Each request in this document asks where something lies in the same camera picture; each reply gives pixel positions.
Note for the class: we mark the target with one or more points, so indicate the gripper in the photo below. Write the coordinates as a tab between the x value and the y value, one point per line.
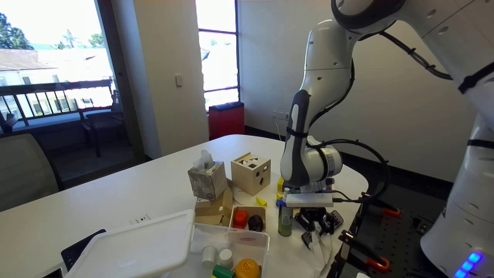
312	213

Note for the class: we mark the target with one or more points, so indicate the white napkin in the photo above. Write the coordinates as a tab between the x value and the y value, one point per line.
321	251

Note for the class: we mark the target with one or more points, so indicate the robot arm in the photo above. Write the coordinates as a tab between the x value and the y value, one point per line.
328	58

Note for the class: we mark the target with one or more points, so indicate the grey remote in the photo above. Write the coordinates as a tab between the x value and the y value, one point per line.
337	218

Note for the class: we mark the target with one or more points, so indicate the green spray bottle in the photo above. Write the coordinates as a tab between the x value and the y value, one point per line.
285	222

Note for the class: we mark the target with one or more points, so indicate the blue block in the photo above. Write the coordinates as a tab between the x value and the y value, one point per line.
278	201

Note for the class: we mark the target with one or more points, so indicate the black clamp orange tips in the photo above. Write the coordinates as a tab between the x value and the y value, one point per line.
380	204
361	249

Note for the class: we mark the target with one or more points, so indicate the yellow wedge block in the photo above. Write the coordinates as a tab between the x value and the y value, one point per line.
261	202

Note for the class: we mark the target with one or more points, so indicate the dark brown ball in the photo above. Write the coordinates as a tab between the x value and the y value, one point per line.
255	223

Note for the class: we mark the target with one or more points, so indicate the small wooden tray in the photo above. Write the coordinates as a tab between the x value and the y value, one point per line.
249	211

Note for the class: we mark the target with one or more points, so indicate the red block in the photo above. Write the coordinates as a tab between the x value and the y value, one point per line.
240	218

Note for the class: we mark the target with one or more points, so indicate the clear plastic bin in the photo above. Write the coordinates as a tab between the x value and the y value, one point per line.
239	243

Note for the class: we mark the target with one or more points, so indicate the white round disc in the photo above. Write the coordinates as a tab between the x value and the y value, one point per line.
241	196

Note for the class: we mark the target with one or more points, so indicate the wooden shape sorter cube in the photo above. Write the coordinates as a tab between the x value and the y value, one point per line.
251	174

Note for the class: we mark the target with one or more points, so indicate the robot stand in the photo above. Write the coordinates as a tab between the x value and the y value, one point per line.
401	239

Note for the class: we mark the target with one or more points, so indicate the white cylinder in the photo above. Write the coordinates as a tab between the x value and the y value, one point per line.
226	258
209	256

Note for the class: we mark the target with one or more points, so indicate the brown cardboard box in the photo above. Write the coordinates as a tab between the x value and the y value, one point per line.
214	208

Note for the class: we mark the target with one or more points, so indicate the green cylinder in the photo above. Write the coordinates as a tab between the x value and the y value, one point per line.
222	272

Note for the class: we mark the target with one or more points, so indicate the patterned tissue box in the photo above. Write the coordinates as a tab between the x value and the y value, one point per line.
207	181

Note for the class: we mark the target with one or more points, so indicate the red bin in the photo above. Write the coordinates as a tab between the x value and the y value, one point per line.
226	120

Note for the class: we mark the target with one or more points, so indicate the table power outlet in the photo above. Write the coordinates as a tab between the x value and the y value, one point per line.
139	219

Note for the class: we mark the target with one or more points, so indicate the white plastic bin lid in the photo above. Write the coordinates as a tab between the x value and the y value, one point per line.
135	249

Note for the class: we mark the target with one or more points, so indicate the narrow window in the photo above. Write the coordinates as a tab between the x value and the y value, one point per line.
217	54

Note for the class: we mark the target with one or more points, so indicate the dark outdoor chair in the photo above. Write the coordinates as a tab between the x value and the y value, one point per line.
102	119

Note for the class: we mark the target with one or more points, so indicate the balcony railing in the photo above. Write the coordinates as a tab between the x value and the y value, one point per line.
54	88

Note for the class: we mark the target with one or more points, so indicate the grey office chair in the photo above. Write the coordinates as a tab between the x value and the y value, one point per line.
23	172

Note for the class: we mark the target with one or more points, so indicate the glass balcony door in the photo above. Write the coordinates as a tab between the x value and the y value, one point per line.
54	58

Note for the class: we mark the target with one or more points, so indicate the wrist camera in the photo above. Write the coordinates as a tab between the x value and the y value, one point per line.
308	200

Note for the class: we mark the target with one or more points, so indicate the wall socket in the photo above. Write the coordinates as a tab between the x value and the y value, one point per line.
281	115

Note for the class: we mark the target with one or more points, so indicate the wall switch plate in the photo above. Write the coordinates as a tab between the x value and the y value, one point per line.
178	80

